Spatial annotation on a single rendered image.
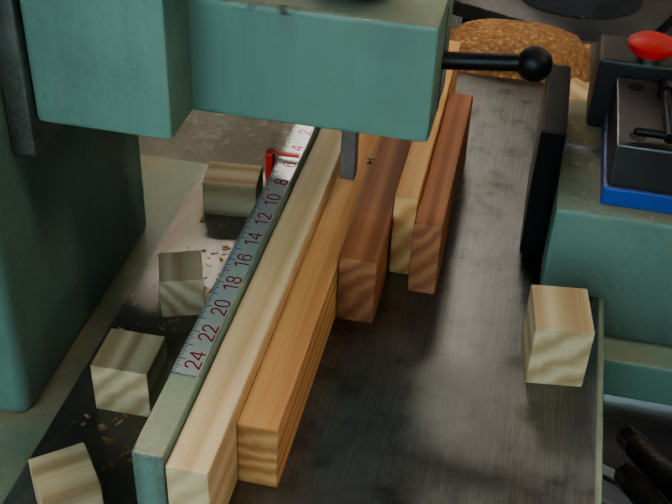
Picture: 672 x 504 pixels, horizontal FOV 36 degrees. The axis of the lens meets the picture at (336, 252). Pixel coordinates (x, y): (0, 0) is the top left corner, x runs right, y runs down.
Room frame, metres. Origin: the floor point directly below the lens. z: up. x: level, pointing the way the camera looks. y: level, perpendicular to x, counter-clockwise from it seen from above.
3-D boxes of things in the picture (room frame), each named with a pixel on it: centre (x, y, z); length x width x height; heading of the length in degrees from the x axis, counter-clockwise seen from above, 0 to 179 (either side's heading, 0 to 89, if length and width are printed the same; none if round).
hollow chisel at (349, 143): (0.53, -0.01, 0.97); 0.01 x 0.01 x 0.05; 79
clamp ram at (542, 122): (0.56, -0.16, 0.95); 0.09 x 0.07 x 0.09; 169
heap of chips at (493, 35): (0.81, -0.15, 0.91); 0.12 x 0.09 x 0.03; 79
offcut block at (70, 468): (0.39, 0.15, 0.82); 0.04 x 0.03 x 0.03; 28
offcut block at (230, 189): (0.71, 0.09, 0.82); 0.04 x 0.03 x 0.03; 85
